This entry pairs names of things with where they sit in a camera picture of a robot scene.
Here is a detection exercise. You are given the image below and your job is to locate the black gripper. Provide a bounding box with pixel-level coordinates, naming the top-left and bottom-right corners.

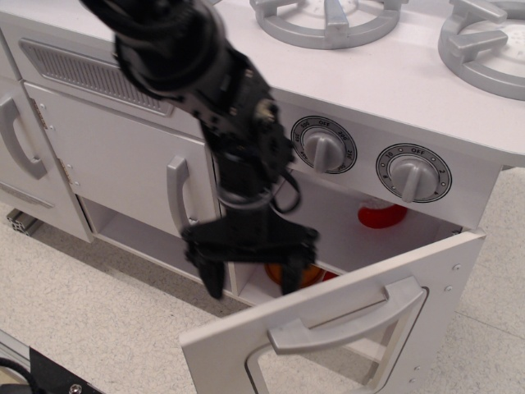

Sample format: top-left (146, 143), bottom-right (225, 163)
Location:
top-left (182, 205), bottom-right (318, 299)

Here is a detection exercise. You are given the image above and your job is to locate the white oven door with window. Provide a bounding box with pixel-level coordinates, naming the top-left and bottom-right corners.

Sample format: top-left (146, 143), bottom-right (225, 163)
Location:
top-left (180, 230), bottom-right (485, 393)

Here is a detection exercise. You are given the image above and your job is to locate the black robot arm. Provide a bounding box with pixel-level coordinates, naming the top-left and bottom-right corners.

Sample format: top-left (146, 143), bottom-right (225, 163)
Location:
top-left (85, 1), bottom-right (318, 299)

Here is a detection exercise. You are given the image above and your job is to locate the brown toy food item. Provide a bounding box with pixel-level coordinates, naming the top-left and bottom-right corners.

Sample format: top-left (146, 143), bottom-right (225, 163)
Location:
top-left (264, 263), bottom-right (325, 288)

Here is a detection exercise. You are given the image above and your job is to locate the orange toy can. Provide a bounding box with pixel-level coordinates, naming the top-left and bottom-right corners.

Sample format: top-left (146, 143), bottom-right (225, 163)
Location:
top-left (322, 271), bottom-right (338, 282)

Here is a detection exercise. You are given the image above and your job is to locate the red toy item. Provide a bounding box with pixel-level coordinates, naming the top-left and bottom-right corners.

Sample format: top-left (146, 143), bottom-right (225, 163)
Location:
top-left (358, 198), bottom-right (408, 229)

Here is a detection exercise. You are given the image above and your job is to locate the middle grey stove knob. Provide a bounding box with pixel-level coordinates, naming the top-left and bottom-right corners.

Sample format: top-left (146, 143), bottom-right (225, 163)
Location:
top-left (291, 116), bottom-right (358, 174)

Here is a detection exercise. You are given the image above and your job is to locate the grey stove knob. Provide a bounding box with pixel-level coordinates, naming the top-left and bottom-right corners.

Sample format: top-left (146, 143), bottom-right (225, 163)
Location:
top-left (376, 144), bottom-right (452, 204)
top-left (291, 116), bottom-right (358, 174)

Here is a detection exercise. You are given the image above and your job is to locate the white cabinet door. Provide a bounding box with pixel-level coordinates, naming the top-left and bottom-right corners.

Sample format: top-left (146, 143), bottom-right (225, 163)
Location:
top-left (25, 84), bottom-right (219, 236)

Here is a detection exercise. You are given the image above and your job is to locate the right grey stove knob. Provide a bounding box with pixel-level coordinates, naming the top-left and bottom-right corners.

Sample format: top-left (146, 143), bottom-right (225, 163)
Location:
top-left (376, 144), bottom-right (452, 204)

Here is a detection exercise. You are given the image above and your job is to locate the white toy kitchen unit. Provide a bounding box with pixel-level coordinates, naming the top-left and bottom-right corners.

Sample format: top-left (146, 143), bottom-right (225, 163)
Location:
top-left (1, 1), bottom-right (524, 311)

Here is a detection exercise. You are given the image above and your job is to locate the white left appliance door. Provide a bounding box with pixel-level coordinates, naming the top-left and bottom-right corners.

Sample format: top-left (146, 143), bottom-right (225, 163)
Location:
top-left (1, 78), bottom-right (93, 242)

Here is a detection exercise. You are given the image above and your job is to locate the silver centre stove burner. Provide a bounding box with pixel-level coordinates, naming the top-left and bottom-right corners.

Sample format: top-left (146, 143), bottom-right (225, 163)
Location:
top-left (250, 1), bottom-right (406, 50)

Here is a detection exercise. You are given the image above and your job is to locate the silver stove burner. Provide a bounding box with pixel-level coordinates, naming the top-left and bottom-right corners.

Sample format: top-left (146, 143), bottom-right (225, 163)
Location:
top-left (250, 1), bottom-right (406, 50)
top-left (438, 1), bottom-right (524, 101)

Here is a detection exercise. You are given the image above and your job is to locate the silver right stove burner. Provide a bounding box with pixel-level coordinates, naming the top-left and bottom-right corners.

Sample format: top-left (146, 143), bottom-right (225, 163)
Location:
top-left (438, 1), bottom-right (524, 101)

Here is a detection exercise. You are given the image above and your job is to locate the silver cabinet door handle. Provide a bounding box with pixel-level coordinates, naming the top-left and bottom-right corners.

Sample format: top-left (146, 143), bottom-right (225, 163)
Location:
top-left (166, 155), bottom-right (200, 237)

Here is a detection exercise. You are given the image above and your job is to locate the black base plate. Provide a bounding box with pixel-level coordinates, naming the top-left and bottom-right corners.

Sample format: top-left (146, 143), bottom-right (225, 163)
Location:
top-left (29, 348), bottom-right (103, 394)

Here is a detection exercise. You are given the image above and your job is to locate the aluminium frame rail left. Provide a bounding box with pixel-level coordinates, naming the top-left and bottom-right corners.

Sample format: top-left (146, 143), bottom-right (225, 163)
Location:
top-left (7, 208), bottom-right (43, 236)

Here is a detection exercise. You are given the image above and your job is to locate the black cable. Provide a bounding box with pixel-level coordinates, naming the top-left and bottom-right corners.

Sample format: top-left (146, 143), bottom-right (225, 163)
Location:
top-left (0, 356), bottom-right (38, 394)

